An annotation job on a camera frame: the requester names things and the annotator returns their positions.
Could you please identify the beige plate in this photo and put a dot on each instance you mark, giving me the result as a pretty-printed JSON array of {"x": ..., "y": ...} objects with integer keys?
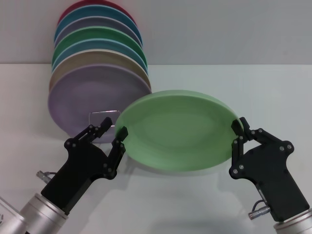
[{"x": 97, "y": 57}]

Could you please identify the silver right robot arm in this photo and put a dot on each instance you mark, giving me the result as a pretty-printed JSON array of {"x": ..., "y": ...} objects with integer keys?
[{"x": 295, "y": 224}]

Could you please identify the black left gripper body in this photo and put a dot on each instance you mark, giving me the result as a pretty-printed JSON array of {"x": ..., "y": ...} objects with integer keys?
[{"x": 80, "y": 161}]

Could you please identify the red plate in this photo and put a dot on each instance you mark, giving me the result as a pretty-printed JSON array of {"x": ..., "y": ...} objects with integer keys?
[{"x": 70, "y": 7}]

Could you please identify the grey lavender plate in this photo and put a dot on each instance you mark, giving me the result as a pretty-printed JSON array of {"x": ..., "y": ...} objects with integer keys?
[{"x": 97, "y": 21}]

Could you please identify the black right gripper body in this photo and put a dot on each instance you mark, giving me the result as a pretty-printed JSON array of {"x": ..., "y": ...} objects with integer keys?
[{"x": 270, "y": 175}]

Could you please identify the light green plate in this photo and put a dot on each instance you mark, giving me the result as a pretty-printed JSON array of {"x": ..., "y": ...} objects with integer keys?
[{"x": 175, "y": 131}]

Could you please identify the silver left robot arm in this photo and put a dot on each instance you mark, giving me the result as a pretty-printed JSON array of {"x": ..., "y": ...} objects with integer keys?
[{"x": 34, "y": 214}]

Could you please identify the purple plate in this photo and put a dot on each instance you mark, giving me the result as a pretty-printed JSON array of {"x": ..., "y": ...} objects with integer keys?
[{"x": 80, "y": 97}]

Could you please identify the teal plate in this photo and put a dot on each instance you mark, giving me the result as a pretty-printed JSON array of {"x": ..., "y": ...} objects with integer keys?
[{"x": 97, "y": 11}]

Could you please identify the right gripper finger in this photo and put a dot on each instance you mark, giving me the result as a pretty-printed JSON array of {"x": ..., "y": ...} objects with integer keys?
[
  {"x": 239, "y": 148},
  {"x": 263, "y": 136}
]

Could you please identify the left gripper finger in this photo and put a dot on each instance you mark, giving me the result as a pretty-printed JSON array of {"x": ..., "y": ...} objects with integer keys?
[
  {"x": 95, "y": 130},
  {"x": 117, "y": 153}
]

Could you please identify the dark green plate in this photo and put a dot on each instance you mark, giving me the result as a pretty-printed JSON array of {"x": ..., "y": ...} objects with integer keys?
[{"x": 97, "y": 31}]

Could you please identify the blue plate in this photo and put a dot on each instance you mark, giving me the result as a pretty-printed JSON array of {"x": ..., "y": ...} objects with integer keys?
[{"x": 97, "y": 44}]

